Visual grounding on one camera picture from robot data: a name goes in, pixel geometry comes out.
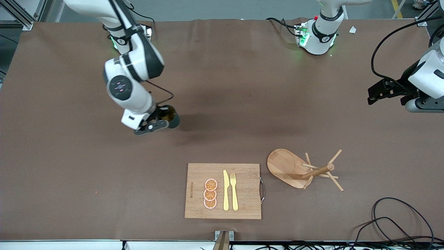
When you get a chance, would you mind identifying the dark green cup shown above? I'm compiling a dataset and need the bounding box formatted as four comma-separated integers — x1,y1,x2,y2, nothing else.
160,105,180,129

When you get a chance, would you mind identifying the wooden cup rack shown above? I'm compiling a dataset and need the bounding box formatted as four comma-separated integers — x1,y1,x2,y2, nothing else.
267,148,344,192

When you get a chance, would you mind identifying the brown table cover sheet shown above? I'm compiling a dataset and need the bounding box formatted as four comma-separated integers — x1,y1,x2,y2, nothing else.
0,18,444,242

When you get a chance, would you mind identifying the yellow plastic knife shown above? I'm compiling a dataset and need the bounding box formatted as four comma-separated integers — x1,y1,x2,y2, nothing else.
223,170,230,211

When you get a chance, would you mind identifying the yellow plastic fork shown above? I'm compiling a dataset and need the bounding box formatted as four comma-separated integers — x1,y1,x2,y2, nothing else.
230,173,239,211

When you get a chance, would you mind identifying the bamboo cutting board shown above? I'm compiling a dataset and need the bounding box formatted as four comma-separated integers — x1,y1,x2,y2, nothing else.
184,163,266,220

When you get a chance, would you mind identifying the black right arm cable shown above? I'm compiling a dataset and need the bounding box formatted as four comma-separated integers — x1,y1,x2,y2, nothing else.
109,0,174,106

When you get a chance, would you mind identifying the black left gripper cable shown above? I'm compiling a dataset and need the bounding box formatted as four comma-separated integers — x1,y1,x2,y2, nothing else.
370,14,444,85

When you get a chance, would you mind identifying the short black cable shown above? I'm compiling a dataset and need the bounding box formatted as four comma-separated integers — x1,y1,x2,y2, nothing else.
427,22,444,47

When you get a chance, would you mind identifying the aluminium frame profile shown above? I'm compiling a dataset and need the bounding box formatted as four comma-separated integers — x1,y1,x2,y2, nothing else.
0,0,47,32
416,0,444,27

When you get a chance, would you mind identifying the black looped cable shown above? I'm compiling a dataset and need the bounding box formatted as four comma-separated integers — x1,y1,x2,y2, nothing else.
372,197,435,250
352,217,430,250

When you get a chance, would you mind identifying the black left arm base cable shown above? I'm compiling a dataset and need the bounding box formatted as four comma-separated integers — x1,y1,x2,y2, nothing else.
266,17,299,37

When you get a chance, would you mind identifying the metal mount bracket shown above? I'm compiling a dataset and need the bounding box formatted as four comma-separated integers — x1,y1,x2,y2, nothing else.
214,230,235,250

